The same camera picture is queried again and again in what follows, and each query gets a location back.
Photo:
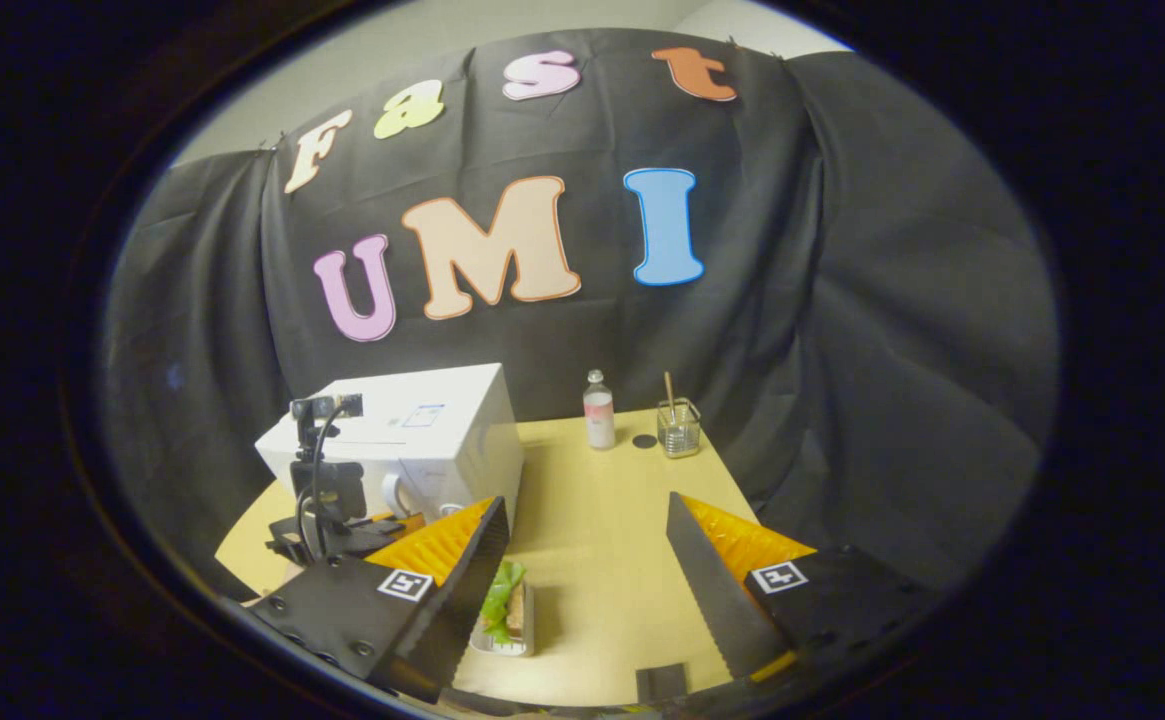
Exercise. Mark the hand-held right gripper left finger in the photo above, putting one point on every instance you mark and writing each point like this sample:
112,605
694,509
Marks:
467,590

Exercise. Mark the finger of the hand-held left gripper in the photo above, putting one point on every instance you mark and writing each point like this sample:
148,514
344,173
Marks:
387,527

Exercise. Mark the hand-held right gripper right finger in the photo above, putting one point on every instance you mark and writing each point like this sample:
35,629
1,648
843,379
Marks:
712,590

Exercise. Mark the lettuce sandwich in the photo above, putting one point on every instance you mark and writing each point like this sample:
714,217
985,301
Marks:
502,600

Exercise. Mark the white plastic food tray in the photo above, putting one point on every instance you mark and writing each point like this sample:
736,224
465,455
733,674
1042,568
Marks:
525,640

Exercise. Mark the white microwave oven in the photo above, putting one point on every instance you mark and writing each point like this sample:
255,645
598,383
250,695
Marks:
462,450

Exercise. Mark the dark flat object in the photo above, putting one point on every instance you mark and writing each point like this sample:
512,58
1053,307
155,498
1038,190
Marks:
662,685

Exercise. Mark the clear glass cup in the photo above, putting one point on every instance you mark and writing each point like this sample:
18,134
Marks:
680,435

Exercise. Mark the small black round cap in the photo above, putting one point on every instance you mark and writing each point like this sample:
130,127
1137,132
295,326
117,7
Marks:
645,441

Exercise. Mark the wooden stick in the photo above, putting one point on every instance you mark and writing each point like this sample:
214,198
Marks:
669,390

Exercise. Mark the small clear bottle pink label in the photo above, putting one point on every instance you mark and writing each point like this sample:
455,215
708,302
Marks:
599,415

